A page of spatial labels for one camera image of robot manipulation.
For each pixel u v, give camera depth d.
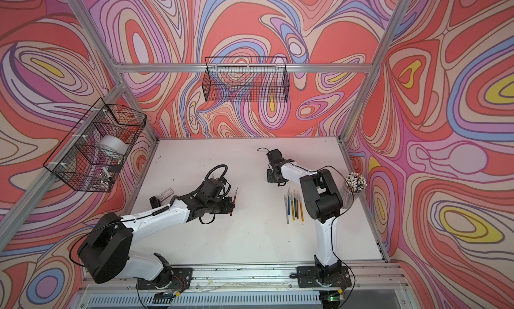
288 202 0.93
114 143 0.75
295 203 0.93
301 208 0.91
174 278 0.72
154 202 0.91
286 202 0.93
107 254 0.42
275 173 0.77
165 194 0.96
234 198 0.88
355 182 0.79
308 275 0.74
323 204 0.54
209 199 0.67
